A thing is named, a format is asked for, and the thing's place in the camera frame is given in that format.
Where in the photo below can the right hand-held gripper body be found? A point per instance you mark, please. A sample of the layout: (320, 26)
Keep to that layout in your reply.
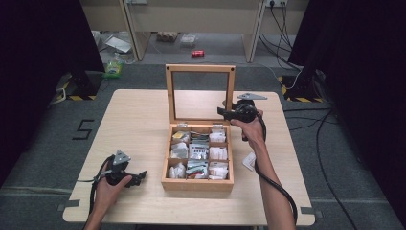
(245, 111)

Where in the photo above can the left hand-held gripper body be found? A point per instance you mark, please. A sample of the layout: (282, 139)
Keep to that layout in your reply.
(120, 158)

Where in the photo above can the white sachet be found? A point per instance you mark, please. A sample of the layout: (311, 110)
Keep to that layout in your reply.
(249, 161)

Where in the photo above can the wooden box with glass lid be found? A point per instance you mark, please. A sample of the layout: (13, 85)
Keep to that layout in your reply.
(198, 185)

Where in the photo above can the person's right hand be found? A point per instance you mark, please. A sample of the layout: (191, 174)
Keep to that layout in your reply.
(253, 131)

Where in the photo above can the person's left hand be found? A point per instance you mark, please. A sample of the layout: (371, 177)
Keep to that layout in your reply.
(107, 193)

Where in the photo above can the group of small packets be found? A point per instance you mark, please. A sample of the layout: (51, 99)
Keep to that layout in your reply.
(198, 151)

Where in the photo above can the black stand base hazard tape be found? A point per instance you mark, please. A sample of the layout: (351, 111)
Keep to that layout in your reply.
(301, 89)
(83, 86)

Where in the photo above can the red can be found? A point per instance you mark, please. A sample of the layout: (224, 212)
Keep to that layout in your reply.
(197, 53)

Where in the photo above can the clear plastic container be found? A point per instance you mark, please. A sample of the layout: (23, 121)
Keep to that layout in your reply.
(188, 40)

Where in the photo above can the brown egg carton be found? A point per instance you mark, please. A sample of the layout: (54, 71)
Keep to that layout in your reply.
(166, 36)

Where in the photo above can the white plastic sheets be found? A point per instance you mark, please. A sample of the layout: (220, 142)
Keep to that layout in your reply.
(118, 44)

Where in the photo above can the black curtain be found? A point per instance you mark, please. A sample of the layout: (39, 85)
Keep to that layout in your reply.
(364, 64)
(38, 64)

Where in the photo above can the white wall socket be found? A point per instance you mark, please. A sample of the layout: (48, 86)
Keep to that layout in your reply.
(276, 2)

